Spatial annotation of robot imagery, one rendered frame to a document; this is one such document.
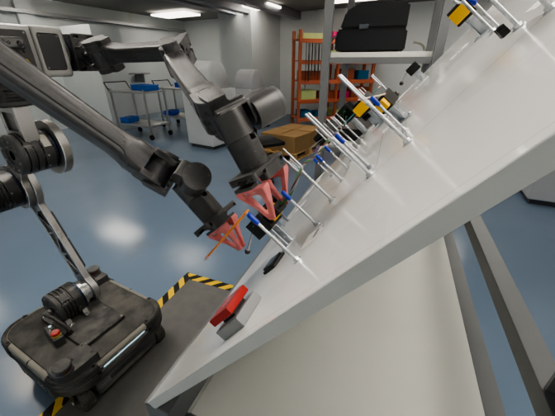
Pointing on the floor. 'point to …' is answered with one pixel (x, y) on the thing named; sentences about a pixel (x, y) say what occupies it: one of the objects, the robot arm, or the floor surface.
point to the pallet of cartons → (293, 139)
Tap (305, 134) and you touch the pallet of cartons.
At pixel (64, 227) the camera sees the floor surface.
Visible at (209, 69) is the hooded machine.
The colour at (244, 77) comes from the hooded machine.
